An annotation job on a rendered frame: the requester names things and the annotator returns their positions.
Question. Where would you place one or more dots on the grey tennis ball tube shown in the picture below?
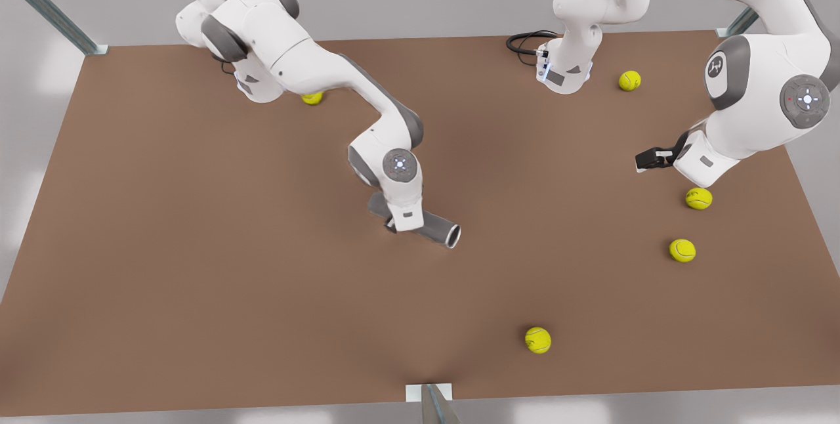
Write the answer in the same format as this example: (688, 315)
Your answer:
(438, 229)

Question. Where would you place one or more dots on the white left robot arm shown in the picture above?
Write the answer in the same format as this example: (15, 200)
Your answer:
(755, 50)

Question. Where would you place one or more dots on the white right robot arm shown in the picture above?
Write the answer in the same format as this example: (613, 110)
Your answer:
(295, 60)

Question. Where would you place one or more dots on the yellow tennis ball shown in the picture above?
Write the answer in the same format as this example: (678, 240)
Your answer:
(629, 81)
(699, 198)
(682, 250)
(537, 339)
(313, 98)

